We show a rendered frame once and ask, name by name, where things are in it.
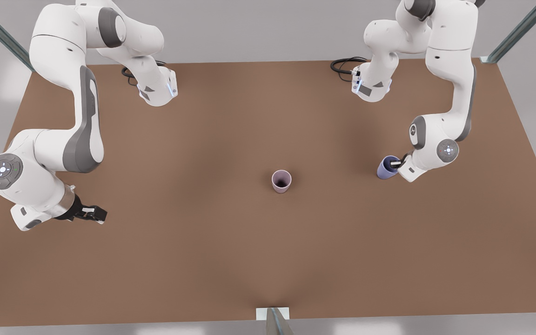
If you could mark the purple cup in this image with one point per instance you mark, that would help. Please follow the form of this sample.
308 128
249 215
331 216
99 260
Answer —
386 168

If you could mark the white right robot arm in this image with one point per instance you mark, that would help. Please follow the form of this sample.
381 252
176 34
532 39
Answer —
82 125

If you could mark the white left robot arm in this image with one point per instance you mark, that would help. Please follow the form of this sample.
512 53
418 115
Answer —
445 70

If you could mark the pink cup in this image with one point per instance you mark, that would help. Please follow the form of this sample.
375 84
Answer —
281 181

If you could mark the silver frame post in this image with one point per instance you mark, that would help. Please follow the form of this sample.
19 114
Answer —
519 30
276 322
0 32

